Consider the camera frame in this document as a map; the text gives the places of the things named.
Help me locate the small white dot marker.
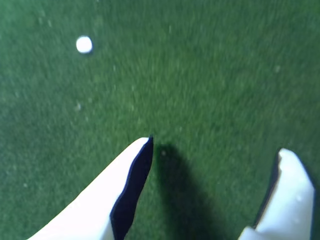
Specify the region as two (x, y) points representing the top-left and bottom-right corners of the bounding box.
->
(75, 35), (93, 54)

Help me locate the long green turf mat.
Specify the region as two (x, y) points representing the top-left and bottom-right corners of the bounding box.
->
(0, 0), (320, 240)

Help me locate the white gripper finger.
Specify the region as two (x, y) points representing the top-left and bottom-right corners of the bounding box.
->
(27, 134), (154, 240)
(238, 147), (316, 240)

